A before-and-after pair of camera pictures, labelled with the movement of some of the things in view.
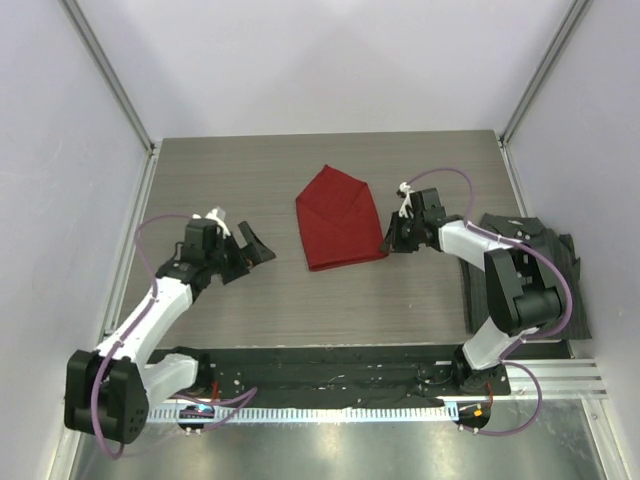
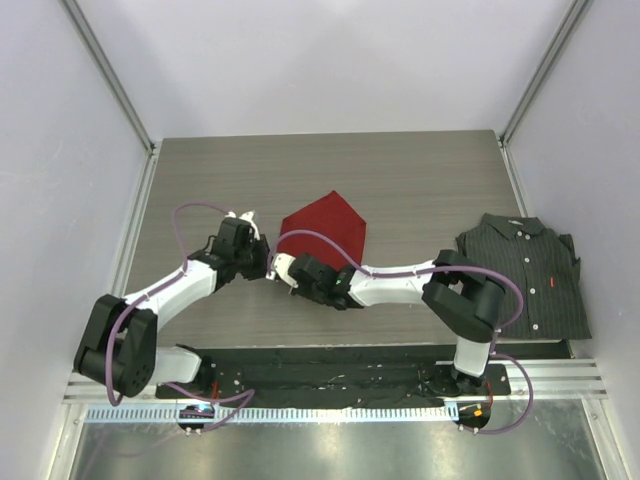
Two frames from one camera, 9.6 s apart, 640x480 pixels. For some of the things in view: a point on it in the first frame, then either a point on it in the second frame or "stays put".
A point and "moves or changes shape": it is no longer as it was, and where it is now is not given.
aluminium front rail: x=561 y=378 stays put
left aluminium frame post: x=84 y=31 stays put
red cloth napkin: x=339 y=222 moves or changes shape
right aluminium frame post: x=542 y=68 stays put
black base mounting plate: x=337 y=375 stays put
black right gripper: x=400 y=246 -> x=301 y=291
